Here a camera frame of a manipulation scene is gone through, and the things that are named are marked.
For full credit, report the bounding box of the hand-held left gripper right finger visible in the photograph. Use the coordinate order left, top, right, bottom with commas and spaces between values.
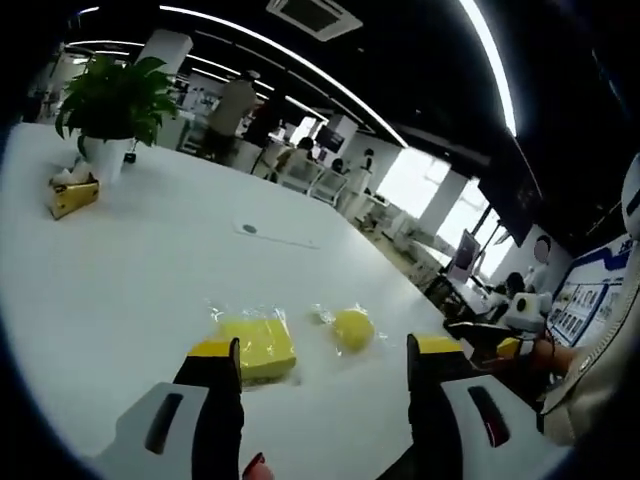
394, 333, 571, 480

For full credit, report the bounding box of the table cable flap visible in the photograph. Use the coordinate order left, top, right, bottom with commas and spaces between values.
233, 217, 321, 250

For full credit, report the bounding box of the person's right hand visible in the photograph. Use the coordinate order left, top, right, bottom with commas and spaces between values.
524, 341, 584, 375

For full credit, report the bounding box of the yellow round silicone block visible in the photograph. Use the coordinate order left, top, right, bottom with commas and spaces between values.
309, 302, 390, 359

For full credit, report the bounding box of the yellow tissue box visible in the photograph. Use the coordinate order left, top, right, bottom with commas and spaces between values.
48, 167, 101, 221

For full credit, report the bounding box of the dark computer monitor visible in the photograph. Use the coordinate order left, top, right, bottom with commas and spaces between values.
317, 124, 347, 154

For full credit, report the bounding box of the yellow rectangular silicone block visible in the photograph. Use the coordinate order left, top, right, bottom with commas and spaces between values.
205, 299, 301, 389

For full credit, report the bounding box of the white office chair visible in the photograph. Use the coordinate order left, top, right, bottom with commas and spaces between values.
280, 160, 325, 195
310, 169, 350, 205

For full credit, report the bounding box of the white plant pot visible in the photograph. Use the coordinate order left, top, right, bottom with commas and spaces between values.
79, 133, 135, 185

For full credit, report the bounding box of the green potted plant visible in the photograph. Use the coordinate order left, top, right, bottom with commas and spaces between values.
53, 53, 181, 147

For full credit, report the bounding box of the black hanging screen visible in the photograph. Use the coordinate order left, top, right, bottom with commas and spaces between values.
476, 133, 545, 247

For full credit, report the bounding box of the curved ceiling light strip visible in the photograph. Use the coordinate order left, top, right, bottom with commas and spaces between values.
457, 0, 519, 136

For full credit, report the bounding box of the wall poster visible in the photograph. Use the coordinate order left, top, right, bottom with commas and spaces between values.
543, 238, 632, 347

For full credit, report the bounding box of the ceiling air vent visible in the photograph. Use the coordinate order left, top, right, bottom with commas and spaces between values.
264, 0, 364, 42

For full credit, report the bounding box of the long ceiling light strip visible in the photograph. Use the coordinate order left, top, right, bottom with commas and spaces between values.
158, 3, 410, 149

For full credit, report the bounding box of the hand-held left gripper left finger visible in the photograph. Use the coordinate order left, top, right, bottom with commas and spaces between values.
84, 337, 246, 480

